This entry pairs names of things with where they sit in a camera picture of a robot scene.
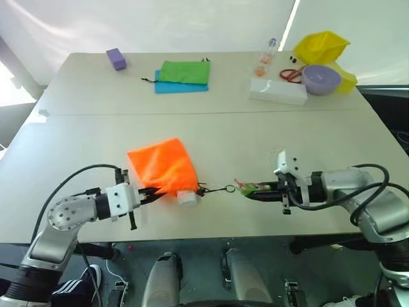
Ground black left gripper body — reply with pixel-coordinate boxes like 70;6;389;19
114;168;149;232

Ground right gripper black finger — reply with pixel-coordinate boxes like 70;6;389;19
255;181;282;191
243;191;284;203

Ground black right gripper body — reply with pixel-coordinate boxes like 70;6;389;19
277;172;303;215

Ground small green packet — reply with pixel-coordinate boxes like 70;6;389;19
234;178;272;196

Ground orange drawstring pouch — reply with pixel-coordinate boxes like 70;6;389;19
127;137;199;198

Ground white cream tube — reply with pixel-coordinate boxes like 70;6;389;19
176;189;198;206

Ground clear plastic bottle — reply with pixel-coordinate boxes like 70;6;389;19
254;37;278;77

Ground yellow bag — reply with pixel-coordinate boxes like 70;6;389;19
293;30;352;63

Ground grey left robot leg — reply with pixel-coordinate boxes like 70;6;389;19
142;251;183;307

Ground grey robot leg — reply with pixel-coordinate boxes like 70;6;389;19
142;251;183;307
219;248;274;307

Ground grey right robot leg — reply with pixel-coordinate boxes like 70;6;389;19
219;248;274;307

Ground white rectangular box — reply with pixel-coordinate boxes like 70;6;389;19
248;77;308;106

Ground dark sneaker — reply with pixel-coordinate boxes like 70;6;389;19
81;264;102;302

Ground purple plastic bowl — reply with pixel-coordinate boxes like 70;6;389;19
302;65;343;96

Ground dark striped trouser leg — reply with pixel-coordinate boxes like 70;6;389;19
50;278;93;307

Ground small yellow plastic bin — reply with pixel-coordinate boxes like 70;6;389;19
328;61;358;94

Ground black side furniture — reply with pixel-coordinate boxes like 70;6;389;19
359;84;409;154

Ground purple foam block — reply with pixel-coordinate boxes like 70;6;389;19
105;47;128;71

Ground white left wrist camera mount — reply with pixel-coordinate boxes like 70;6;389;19
105;184;141;224

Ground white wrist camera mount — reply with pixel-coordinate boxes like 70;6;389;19
274;150;313;205
105;184;141;224

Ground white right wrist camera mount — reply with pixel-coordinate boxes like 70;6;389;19
274;150;313;205

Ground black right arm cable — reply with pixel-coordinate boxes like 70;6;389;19
286;164;409;307

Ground black table frame beam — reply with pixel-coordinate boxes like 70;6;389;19
75;242;121;260
289;235;378;255

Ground white floor cable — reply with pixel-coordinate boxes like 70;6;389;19
106;257;127;284

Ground metal foot bracket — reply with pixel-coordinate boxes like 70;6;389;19
108;281;130;307
284;279;307;307

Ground blue cloth pouch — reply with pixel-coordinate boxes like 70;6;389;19
140;69;210;94

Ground red-handled scissors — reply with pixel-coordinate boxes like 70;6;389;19
279;65;306;84

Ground green cloth pouch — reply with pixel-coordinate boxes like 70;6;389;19
158;57;212;85

